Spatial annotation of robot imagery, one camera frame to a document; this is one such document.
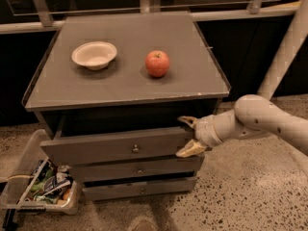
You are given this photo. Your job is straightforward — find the red apple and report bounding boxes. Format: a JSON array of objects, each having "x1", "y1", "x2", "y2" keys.
[{"x1": 145, "y1": 51, "x2": 170, "y2": 78}]

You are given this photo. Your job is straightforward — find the white paper bowl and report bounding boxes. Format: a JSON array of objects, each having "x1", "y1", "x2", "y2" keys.
[{"x1": 71, "y1": 41, "x2": 117, "y2": 70}]

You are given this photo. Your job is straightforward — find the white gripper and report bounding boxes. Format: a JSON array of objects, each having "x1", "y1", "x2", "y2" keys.
[{"x1": 176, "y1": 115, "x2": 222, "y2": 158}]

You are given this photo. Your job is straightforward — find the grey middle drawer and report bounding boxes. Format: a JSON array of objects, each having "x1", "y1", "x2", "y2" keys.
[{"x1": 69, "y1": 154, "x2": 204, "y2": 183}]

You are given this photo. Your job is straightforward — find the grey drawer cabinet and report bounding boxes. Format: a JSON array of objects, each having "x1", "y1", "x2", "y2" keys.
[{"x1": 23, "y1": 13, "x2": 230, "y2": 188}]

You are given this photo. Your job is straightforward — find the grey drawer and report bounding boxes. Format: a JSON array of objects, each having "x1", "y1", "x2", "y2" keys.
[
  {"x1": 40, "y1": 116, "x2": 193, "y2": 166},
  {"x1": 83, "y1": 176, "x2": 197, "y2": 201},
  {"x1": 69, "y1": 154, "x2": 204, "y2": 183}
]

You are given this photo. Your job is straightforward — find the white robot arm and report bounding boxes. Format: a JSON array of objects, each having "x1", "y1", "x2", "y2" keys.
[{"x1": 176, "y1": 0, "x2": 308, "y2": 158}]

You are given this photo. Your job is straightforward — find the snack packets in bin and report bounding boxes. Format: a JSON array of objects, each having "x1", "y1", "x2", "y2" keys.
[{"x1": 18, "y1": 160, "x2": 73, "y2": 205}]

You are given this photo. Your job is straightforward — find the grey top drawer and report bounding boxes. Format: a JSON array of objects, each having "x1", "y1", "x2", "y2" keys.
[{"x1": 40, "y1": 116, "x2": 193, "y2": 166}]

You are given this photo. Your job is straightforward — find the metal railing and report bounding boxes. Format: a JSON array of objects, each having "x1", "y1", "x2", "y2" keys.
[{"x1": 0, "y1": 0, "x2": 300, "y2": 34}]

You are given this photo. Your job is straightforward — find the grey bottom drawer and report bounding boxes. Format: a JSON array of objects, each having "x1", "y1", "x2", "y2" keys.
[{"x1": 83, "y1": 176, "x2": 197, "y2": 201}]

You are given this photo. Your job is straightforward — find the clear plastic bin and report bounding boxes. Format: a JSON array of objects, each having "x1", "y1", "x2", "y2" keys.
[{"x1": 0, "y1": 129, "x2": 79, "y2": 215}]

